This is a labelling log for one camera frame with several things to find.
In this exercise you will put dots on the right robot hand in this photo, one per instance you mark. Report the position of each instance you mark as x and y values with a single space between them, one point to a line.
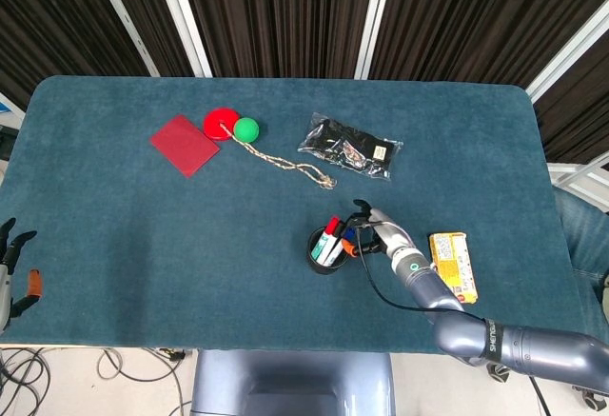
387 232

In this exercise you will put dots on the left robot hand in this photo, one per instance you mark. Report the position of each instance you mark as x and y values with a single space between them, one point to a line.
5 287

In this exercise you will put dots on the blue cap marker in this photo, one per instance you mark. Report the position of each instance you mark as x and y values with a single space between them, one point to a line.
348 234

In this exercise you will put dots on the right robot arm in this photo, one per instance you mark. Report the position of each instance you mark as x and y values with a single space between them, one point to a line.
523 349

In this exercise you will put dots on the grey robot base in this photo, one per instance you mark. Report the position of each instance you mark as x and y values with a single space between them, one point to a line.
295 382

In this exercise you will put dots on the black cap marker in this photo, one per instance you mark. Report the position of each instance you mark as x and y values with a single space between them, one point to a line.
339 232

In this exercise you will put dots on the red cap marker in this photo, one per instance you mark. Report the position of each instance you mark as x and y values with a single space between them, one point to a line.
332 226

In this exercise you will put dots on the black mesh pen cup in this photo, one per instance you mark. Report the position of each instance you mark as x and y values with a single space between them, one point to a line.
314 263

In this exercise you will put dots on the yellow snack package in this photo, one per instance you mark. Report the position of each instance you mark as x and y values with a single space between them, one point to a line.
452 263

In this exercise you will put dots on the plastic bag with black item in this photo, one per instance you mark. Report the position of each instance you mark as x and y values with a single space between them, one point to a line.
361 144

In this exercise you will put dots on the green ball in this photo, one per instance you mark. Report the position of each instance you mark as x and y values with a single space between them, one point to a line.
246 130

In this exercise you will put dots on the black caster wheel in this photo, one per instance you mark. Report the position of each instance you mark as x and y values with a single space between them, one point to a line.
590 397
499 373

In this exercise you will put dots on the teal table cloth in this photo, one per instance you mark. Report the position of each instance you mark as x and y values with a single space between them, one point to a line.
190 254

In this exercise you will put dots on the person leg in blue jeans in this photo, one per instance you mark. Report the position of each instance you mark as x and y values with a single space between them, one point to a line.
580 235

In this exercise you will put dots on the red round disc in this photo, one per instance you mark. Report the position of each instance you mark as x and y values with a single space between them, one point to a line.
216 123

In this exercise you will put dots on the red rectangular card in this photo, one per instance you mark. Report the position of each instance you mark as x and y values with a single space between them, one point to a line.
185 145

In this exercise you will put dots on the dark brown pleated curtain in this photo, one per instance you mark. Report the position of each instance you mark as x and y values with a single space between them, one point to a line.
285 6

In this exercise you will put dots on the white metal frame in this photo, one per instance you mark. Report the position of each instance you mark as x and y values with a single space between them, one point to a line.
575 175

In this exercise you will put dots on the wide white frame post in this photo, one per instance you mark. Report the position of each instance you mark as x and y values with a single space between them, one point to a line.
183 21

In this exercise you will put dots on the thin white frame post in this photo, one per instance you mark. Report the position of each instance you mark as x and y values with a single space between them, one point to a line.
123 16

